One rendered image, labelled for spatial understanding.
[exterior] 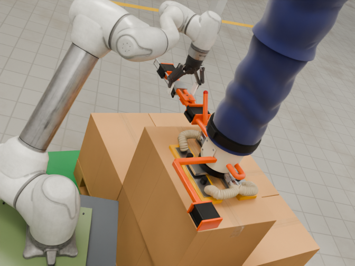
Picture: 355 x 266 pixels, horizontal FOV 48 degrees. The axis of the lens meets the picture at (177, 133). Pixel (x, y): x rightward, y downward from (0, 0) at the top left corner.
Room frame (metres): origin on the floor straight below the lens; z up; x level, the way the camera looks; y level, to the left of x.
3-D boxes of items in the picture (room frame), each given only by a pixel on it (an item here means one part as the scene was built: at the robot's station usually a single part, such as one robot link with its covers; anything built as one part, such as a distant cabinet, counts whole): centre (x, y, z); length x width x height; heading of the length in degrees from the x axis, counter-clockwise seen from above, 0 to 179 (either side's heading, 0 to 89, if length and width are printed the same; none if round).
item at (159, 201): (1.40, -0.19, 0.75); 0.60 x 0.40 x 0.40; 38
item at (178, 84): (1.75, 0.09, 1.07); 0.07 x 0.07 x 0.04; 40
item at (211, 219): (1.00, -0.20, 1.07); 0.09 x 0.08 x 0.05; 130
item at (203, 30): (1.71, 0.08, 1.41); 0.13 x 0.11 x 0.16; 74
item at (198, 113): (1.59, -0.05, 1.07); 0.10 x 0.08 x 0.06; 130
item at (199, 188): (1.34, -0.14, 0.97); 0.34 x 0.10 x 0.05; 40
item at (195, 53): (1.71, 0.07, 1.31); 0.09 x 0.09 x 0.06
